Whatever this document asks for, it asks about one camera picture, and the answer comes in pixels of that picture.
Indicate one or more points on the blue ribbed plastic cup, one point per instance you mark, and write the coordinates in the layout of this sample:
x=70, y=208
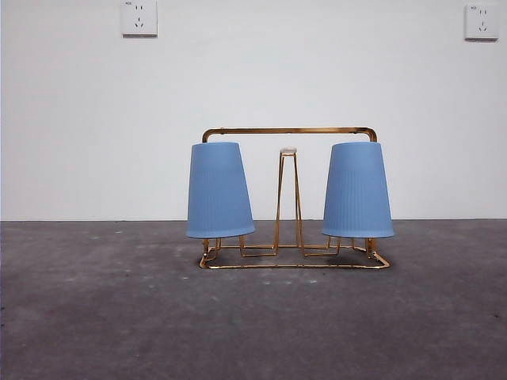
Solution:
x=219, y=194
x=356, y=190

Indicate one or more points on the white wall socket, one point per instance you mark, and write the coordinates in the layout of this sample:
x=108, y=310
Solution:
x=139, y=20
x=481, y=23

